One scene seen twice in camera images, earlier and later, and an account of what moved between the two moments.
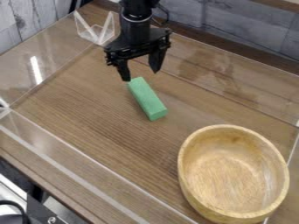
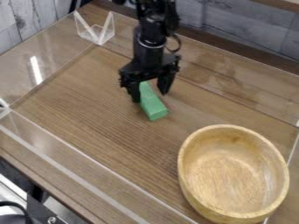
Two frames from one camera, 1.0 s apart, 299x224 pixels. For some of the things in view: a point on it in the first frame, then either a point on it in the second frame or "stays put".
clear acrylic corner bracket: (96, 33) stays put
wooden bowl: (233, 173) stays put
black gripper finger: (122, 70) → (133, 88)
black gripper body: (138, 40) → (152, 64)
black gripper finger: (154, 59) → (164, 81)
